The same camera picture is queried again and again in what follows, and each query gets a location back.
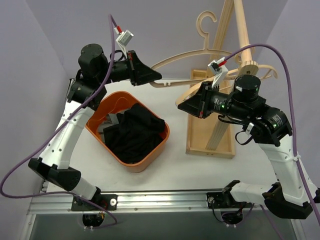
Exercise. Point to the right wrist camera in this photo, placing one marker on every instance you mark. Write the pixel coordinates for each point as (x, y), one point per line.
(219, 70)

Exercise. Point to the black pleated skirt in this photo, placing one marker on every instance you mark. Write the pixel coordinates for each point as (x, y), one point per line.
(136, 134)

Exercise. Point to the wooden hanger of grey skirt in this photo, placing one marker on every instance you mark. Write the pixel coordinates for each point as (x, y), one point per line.
(246, 64)

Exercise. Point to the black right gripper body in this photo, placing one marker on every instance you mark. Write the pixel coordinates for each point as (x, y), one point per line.
(205, 100)

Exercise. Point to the grey pleated skirt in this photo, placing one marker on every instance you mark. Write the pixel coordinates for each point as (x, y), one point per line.
(111, 119)

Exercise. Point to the aluminium rail table edge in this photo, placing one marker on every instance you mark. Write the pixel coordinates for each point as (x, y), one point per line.
(180, 184)

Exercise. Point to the orange plastic basket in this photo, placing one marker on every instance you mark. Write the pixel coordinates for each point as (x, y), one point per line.
(112, 104)

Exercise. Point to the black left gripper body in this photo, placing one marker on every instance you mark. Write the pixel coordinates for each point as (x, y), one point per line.
(132, 68)

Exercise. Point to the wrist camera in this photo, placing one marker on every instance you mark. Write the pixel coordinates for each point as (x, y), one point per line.
(219, 70)
(123, 38)

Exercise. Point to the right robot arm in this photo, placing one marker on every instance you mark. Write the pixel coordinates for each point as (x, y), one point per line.
(268, 127)

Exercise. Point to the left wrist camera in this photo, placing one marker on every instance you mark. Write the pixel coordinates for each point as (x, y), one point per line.
(123, 38)

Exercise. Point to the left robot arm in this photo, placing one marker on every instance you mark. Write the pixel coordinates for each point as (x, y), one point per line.
(83, 99)

